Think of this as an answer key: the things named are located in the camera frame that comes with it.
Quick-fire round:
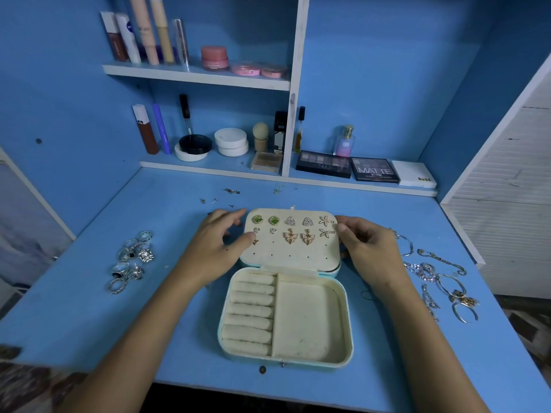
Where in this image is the white bowl black inside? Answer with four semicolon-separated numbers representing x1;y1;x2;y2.
174;134;213;162

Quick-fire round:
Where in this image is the pile of silver bracelets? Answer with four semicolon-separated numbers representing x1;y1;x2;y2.
391;228;480;324

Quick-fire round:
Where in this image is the white slatted cabinet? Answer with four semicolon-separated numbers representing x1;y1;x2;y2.
441;56;551;299

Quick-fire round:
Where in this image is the pile of silver rings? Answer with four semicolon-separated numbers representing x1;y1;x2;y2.
107;230;156;295

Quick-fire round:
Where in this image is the small pink perfume bottle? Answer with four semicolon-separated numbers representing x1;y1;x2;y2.
334;124;356;157

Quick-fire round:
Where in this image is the short beige cosmetic tube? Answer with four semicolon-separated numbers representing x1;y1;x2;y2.
150;0;176;65

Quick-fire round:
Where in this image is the white tube blue label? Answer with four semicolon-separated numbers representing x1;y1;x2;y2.
116;13;142;65

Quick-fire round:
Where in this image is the beige makeup sponge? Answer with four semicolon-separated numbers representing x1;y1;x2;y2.
252;122;270;153

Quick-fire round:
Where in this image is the white framed marbled panel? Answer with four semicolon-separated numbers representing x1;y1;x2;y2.
0;146;76;293

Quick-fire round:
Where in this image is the brown lipstick tube white cap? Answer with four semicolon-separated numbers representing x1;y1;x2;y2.
133;104;160;155

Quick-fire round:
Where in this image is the white shelf unit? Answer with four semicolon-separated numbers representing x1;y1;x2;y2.
102;0;439;198

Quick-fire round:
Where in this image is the black lettered eyeshadow palette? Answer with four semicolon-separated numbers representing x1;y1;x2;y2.
350;157;401;184

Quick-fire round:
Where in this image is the white round cream jar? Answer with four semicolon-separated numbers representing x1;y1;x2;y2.
214;127;250;157

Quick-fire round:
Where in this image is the black cosmetic bottle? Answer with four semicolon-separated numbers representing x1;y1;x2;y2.
274;111;288;154

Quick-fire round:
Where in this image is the tall beige cosmetic tube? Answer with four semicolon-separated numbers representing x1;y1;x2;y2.
129;0;161;66

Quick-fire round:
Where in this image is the person's left forearm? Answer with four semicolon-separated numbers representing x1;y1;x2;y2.
56;272;208;413

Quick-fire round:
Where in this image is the pile of small earrings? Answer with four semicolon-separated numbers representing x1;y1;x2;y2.
200;188;242;205

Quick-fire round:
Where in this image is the square brown powder compact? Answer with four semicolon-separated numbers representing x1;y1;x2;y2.
250;151;284;174

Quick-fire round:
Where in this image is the person's right hand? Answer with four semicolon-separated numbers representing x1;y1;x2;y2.
334;215;411;296

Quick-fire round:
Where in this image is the person's right forearm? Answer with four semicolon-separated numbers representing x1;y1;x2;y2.
374;279;492;413

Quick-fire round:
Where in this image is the cream jewellery box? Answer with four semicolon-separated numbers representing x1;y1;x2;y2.
217;207;355;368

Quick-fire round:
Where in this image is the person's left hand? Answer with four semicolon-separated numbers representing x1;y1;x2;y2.
176;209;256;291

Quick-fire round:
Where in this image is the pink round jar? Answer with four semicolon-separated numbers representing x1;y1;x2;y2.
200;45;230;71

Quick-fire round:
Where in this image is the blue cosmetic tube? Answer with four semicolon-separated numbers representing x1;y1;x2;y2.
152;104;172;155

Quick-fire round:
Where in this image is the dark eyeshadow palette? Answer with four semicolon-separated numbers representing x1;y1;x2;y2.
296;150;353;179

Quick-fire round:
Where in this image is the black makeup brush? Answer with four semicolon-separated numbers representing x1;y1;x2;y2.
179;94;193;138

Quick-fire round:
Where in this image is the thin dark cosmetic bottle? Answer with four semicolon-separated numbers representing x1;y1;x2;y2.
293;106;306;154

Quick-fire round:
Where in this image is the white flat box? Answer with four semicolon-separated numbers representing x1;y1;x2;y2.
391;159;437;191

